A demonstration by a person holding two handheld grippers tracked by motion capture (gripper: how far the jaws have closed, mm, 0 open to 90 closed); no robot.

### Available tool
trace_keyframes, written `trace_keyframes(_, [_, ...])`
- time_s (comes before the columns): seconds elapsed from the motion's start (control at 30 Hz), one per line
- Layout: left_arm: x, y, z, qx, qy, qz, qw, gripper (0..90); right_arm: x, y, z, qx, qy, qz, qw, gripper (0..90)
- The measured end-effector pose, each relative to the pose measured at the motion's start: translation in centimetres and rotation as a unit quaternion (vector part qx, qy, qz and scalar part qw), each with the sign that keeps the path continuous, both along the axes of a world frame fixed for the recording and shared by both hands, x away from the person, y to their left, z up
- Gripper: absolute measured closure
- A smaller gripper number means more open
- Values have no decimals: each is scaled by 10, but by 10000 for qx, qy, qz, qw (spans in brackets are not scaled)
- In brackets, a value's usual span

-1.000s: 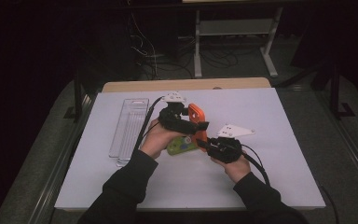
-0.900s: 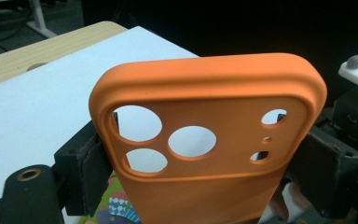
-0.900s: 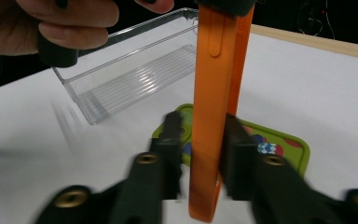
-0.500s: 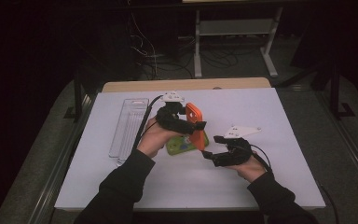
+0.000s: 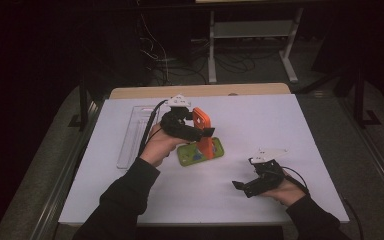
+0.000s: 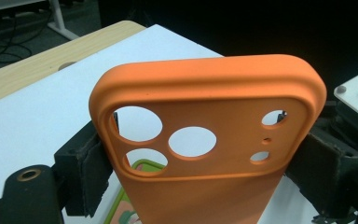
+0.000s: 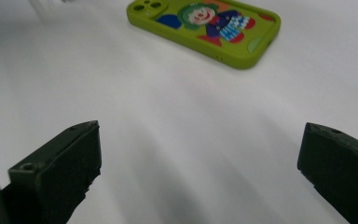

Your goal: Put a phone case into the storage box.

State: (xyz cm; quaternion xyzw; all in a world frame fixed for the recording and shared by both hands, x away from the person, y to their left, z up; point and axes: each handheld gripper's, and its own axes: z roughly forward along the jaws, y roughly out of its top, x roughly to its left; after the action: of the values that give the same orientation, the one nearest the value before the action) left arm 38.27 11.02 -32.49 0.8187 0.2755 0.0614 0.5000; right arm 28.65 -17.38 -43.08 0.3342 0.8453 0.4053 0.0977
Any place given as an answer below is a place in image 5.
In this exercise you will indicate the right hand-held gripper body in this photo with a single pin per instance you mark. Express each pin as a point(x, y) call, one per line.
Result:
point(266, 176)

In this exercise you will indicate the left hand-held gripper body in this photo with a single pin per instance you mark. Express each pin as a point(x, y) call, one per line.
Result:
point(180, 128)

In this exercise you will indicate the orange phone case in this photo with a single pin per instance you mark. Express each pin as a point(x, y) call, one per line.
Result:
point(201, 118)

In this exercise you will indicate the green clown print phone case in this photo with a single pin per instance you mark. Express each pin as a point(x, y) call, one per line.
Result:
point(190, 156)

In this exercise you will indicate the clear plastic rack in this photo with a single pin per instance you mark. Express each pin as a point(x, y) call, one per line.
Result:
point(131, 140)

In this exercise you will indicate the person's right hand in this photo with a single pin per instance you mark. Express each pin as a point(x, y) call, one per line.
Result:
point(288, 193)

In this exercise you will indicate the person's left hand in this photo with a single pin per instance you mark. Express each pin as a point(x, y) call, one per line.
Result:
point(156, 148)

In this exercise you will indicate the black metal stand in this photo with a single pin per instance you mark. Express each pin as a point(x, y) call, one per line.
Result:
point(83, 100)
point(359, 100)

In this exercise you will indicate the white metal stand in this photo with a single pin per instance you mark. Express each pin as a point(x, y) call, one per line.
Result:
point(253, 29)

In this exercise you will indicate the metal floor rail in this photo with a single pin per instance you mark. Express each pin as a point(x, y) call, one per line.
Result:
point(376, 160)
point(66, 180)

